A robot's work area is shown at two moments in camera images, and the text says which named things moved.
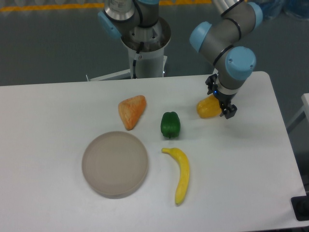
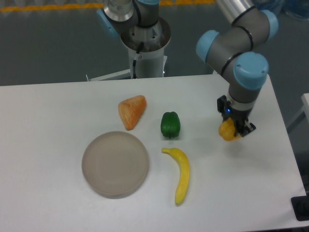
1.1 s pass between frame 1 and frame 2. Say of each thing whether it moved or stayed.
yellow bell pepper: moved
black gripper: moved
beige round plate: stayed
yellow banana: stayed
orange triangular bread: stayed
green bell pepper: stayed
